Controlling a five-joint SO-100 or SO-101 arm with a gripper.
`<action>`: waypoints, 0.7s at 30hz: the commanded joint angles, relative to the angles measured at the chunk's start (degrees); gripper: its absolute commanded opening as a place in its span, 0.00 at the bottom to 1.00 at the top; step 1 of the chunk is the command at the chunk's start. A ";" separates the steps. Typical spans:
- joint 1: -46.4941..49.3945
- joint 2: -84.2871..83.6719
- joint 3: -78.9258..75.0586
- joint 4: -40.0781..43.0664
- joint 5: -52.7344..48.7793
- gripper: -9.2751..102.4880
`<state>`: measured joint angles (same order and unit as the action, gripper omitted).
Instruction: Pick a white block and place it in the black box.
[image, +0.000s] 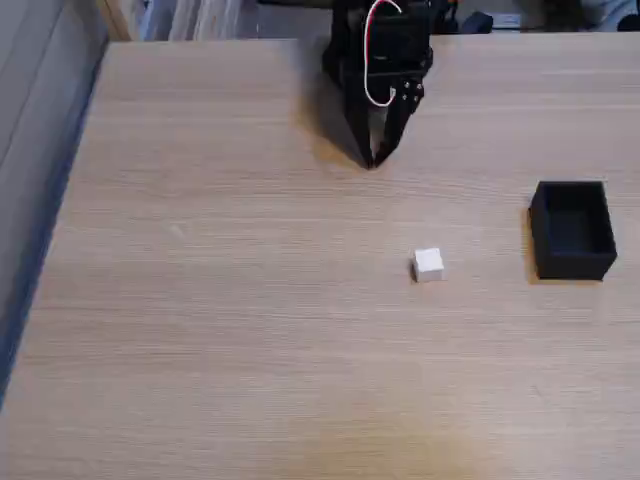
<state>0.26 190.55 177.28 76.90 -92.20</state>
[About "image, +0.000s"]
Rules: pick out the black open box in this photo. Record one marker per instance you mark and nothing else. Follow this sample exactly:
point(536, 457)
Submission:
point(575, 235)

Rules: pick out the white block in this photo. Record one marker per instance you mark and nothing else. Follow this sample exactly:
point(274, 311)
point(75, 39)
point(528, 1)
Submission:
point(429, 265)

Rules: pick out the wooden post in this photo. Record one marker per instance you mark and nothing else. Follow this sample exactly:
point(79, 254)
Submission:
point(114, 19)

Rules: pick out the white folded curtain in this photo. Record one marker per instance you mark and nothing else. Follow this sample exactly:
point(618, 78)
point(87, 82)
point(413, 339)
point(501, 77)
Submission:
point(212, 19)

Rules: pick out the dark blue pouch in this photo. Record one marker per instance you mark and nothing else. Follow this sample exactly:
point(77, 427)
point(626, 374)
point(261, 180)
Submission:
point(476, 23)

